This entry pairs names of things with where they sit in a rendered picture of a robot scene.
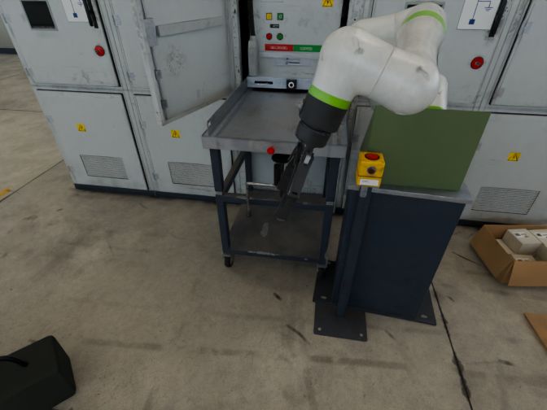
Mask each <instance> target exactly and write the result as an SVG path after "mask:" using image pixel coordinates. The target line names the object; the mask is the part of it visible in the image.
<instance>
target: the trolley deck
mask: <svg viewBox="0 0 547 410"><path fill-rule="evenodd" d="M306 95H307V94H273V93H256V92H251V93H250V94H249V95H248V96H247V97H246V99H245V100H244V101H243V103H242V104H241V105H240V107H239V108H238V110H237V111H236V112H235V113H234V114H233V116H232V117H231V118H230V120H229V121H228V123H227V124H226V125H225V127H224V128H223V129H222V130H221V131H220V133H219V134H218V135H217V137H208V129H206V131H205V132H204V133H203V134H202V135H201V138H202V143H203V148H205V149H217V150H239V151H250V152H261V153H268V152H267V149H268V148H269V147H270V146H272V147H273V148H274V149H275V152H274V154H284V155H291V153H292V151H293V150H294V148H295V146H296V144H297V142H298V141H299V139H298V138H297V137H296V136H295V131H296V129H297V126H298V124H299V122H300V120H301V118H300V117H299V108H298V107H296V106H294V104H295V101H297V102H298V103H302V102H303V99H304V98H305V97H306ZM343 121H344V122H345V124H342V132H341V146H332V145H331V135H330V138H329V140H328V142H327V144H326V146H325V147H323V148H314V149H313V153H314V155H313V156H317V157H329V158H340V159H346V154H347V148H348V138H347V126H346V115H345V117H344V119H343Z"/></svg>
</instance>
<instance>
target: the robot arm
mask: <svg viewBox="0 0 547 410"><path fill-rule="evenodd" d="M446 29H447V16H446V14H445V12H444V10H443V8H442V7H440V6H439V5H437V4H435V3H432V2H425V3H422V4H419V5H417V6H414V7H410V8H408V9H405V10H403V11H398V12H396V13H392V14H389V15H382V16H378V17H373V18H367V19H362V20H358V21H357V22H355V23H354V24H352V25H351V26H345V27H342V28H338V29H336V30H335V31H334V32H333V33H332V34H330V35H329V36H328V38H327V39H326V40H325V41H324V43H323V45H322V48H321V51H320V55H319V60H318V64H317V69H316V72H315V75H314V78H313V81H312V84H311V85H310V87H309V91H308V93H307V95H306V97H305V98H304V99H303V102H302V103H301V102H297V101H295V104H294V106H296V107H298V108H299V117H300V118H301V120H300V122H299V124H298V126H297V129H296V131H295V136H296V137H297V138H298V139H299V141H298V142H297V144H296V146H295V148H294V150H293V151H292V153H291V155H290V157H289V158H288V161H289V162H288V163H287V166H286V167H285V170H284V172H283V174H282V177H281V179H280V181H279V183H278V186H277V189H278V190H281V191H283V196H282V199H281V201H280V203H279V204H278V208H277V210H276V212H275V213H274V216H275V217H277V218H280V219H283V220H286V219H287V217H288V215H289V213H290V211H291V209H292V207H293V205H294V203H295V201H296V200H298V199H299V198H300V193H301V190H302V188H303V186H304V182H305V179H306V177H307V175H308V172H309V169H310V166H311V164H312V162H313V161H314V156H313V155H314V153H313V149H314V148H323V147H325V146H326V144H327V142H328V140H329V138H330V135H331V133H336V132H337V131H338V129H339V126H340V125H341V124H345V122H344V121H343V119H344V117H345V115H346V113H347V111H348V109H349V107H350V105H351V103H352V100H353V99H354V98H355V97H356V96H357V95H361V96H363V97H366V98H368V99H369V103H370V107H371V109H372V110H373V111H374V109H375V106H383V107H385V108H387V109H388V110H389V111H392V112H394V113H396V114H398V115H403V116H408V115H413V114H416V113H419V112H420V111H423V110H424V109H426V108H432V109H446V110H447V87H448V82H447V79H446V77H445V76H443V75H442V74H440V73H439V70H438V54H439V52H440V51H441V50H442V48H443V46H444V41H445V34H446Z"/></svg>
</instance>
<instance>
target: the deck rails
mask: <svg viewBox="0 0 547 410"><path fill-rule="evenodd" d="M250 93H251V91H246V90H245V80H244V81H243V82H242V83H241V84H240V85H239V86H238V88H237V89H236V90H235V91H234V92H233V93H232V94H231V95H230V96H229V97H228V98H227V99H226V100H225V101H224V102H223V103H222V104H221V106H220V107H219V108H218V109H217V110H216V111H215V112H214V113H213V115H212V116H211V117H210V118H209V119H208V120H207V128H208V137H217V135H218V134H219V133H220V131H221V130H222V129H223V128H224V127H225V125H226V124H227V123H228V121H229V120H230V118H231V117H232V116H233V114H234V113H235V112H236V111H237V110H238V108H239V107H240V105H241V104H242V103H243V101H244V100H245V99H246V97H247V96H248V95H249V94H250ZM209 122H210V125H209V126H208V123H209ZM341 132H342V125H340V126H339V129H338V131H337V132H336V133H331V145H332V146H341Z"/></svg>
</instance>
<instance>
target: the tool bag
mask: <svg viewBox="0 0 547 410"><path fill-rule="evenodd" d="M75 394H76V385H75V381H74V376H73V372H72V366H71V361H70V358H69V356H68V355H67V353H66V352H65V351H64V349H63V348H62V347H61V346H60V344H59V342H58V341H57V340H56V338H55V337H54V336H52V335H50V336H47V337H45V338H42V339H40V340H38V341H36V342H34V343H32V344H30V345H27V346H26V347H23V348H21V349H19V350H18V351H15V352H12V353H11V354H9V355H2V356H0V410H49V409H51V408H53V407H54V406H56V405H58V404H59V403H62V402H63V401H64V400H66V399H69V398H70V397H72V396H74V395H75Z"/></svg>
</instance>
